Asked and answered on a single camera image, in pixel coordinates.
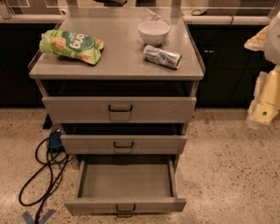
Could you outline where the black cable on floor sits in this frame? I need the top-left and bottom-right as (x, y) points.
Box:
(18, 136), (73, 224)

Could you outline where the clear plastic water bottle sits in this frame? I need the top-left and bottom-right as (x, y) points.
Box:
(140, 8), (169, 24)

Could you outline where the blue power box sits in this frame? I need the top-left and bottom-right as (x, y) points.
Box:
(48, 131), (63, 151)

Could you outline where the green chip bag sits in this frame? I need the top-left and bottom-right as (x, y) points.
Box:
(39, 30), (105, 65)

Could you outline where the grey drawer cabinet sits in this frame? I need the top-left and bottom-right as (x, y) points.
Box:
(30, 8), (204, 168)

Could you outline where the black chair armrest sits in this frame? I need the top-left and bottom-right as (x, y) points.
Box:
(93, 0), (127, 7)

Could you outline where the white bowl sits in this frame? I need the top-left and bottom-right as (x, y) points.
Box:
(138, 21), (171, 47)

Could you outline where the grey top drawer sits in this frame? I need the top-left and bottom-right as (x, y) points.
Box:
(43, 96), (196, 123)

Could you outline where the silver crushed can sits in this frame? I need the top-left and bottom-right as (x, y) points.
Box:
(144, 45), (182, 70)

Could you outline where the grey middle drawer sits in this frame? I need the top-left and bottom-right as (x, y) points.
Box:
(61, 134), (187, 154)

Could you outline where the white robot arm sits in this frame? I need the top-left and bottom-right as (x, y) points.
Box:
(245, 10), (280, 129)

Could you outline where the grey open bottom drawer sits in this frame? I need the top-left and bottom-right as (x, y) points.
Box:
(64, 155), (186, 216)

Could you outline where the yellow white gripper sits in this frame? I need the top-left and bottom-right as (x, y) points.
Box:
(246, 65), (280, 129)

